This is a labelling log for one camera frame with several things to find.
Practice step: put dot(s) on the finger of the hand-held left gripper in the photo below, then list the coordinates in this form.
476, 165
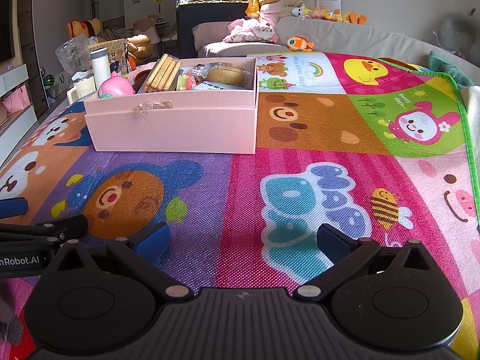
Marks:
56, 228
13, 208

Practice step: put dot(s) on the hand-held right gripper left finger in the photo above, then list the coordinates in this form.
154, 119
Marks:
152, 240

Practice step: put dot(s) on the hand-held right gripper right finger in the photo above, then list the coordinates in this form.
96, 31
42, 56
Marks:
332, 243

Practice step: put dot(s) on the pink cardboard box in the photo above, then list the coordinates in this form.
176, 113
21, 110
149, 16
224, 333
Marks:
168, 127

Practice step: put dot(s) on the pink round toy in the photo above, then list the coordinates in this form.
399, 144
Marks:
116, 88

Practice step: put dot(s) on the blue and white packet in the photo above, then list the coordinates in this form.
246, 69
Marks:
217, 87

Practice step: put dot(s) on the pack of biscuit sticks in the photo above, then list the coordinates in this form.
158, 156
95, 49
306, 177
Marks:
163, 73

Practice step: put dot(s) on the packaged bread bun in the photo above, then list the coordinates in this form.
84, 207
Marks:
227, 75

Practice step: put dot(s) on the white television cabinet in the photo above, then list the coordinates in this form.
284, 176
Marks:
17, 131

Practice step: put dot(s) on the pink bag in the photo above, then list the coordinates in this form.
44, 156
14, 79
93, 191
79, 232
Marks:
15, 99

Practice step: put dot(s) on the colourful cartoon play mat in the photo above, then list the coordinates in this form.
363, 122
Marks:
300, 138

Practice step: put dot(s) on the green striped ball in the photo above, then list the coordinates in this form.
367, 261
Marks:
50, 81

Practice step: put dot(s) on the white paper bag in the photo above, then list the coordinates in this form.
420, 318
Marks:
63, 84

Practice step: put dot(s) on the white thermos bottle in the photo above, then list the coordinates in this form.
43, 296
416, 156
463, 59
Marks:
100, 69

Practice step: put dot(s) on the clear plastic bag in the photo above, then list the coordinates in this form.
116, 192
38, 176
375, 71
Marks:
73, 52

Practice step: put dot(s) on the black television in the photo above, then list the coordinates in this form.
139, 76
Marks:
5, 26

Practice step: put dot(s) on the woven patterned box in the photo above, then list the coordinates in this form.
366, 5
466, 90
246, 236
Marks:
114, 50

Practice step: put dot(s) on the yellow bear plush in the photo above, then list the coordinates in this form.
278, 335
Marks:
82, 28

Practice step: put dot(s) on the orange fish plush toy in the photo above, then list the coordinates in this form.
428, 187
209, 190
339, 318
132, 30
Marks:
299, 44

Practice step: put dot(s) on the beige sofa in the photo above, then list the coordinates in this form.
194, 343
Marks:
367, 39

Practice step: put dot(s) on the teal cloth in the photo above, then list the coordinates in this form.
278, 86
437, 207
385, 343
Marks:
446, 67

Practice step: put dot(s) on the dining chairs and table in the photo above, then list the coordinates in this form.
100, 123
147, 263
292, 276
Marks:
150, 30

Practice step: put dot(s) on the black fish tank cabinet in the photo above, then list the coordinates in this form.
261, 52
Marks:
187, 32

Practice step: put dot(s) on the yellow duck plush toy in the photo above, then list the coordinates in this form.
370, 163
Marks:
350, 18

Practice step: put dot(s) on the pink floral clothing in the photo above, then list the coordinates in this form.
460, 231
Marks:
251, 30

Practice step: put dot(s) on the small white plush toy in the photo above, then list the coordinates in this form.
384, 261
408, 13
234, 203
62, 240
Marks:
297, 10

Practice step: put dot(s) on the beige pillow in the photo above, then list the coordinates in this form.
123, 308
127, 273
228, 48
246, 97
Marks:
277, 9

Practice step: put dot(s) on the grey neck pillow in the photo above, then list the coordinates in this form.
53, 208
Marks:
455, 33

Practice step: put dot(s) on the yellow orange plush toy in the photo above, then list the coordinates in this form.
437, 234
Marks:
252, 7

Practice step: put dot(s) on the white paper on wall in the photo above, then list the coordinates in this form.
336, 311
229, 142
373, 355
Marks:
328, 2

